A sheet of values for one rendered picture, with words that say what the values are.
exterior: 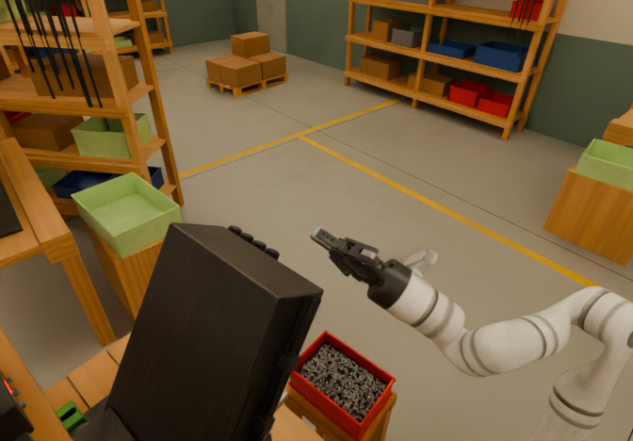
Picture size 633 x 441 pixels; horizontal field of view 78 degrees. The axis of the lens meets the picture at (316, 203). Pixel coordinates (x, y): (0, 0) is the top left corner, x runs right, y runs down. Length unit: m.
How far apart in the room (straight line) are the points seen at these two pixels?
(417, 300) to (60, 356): 2.66
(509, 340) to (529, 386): 2.18
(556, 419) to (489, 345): 0.41
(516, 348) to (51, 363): 2.74
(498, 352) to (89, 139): 3.20
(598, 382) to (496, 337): 0.34
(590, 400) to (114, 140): 3.12
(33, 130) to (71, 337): 1.65
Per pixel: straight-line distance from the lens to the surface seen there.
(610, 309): 0.90
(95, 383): 1.68
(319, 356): 1.58
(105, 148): 3.42
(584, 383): 0.97
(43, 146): 3.82
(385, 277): 0.59
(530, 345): 0.72
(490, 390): 2.73
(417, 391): 2.59
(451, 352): 0.69
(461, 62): 5.84
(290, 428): 1.42
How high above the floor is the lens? 2.18
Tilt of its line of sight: 35 degrees down
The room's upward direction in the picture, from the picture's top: 1 degrees clockwise
